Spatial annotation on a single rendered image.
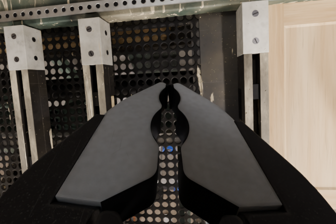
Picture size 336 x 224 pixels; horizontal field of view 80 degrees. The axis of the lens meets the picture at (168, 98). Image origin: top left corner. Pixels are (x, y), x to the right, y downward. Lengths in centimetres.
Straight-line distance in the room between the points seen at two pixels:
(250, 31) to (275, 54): 11
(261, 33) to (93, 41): 43
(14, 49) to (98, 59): 25
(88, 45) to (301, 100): 60
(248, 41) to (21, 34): 62
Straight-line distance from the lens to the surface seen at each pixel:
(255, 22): 57
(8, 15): 79
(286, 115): 65
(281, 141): 65
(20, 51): 73
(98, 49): 59
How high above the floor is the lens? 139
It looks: 31 degrees down
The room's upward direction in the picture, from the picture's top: 178 degrees counter-clockwise
